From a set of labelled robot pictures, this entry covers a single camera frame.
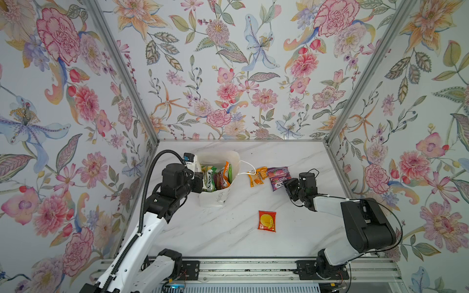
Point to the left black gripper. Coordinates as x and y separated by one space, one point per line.
197 182

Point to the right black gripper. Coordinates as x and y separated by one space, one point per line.
293 188

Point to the pink Foxs candy bag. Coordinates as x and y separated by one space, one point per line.
278 176

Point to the green Foxs candy bag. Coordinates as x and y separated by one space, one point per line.
208 178

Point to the small orange candy packet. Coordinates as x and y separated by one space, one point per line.
255 180

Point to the white paper gift bag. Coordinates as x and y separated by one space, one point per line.
217 159

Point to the small red snack packet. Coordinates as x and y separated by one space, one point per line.
267 221

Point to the orange Foxs candy bag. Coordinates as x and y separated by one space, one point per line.
223 177

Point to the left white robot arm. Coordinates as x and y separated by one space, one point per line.
135 241

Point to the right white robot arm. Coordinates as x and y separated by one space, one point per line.
365 224

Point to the small orange snack packet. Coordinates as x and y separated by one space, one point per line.
263 172

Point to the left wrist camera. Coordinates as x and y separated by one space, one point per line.
191 161

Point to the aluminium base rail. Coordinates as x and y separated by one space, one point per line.
205 270

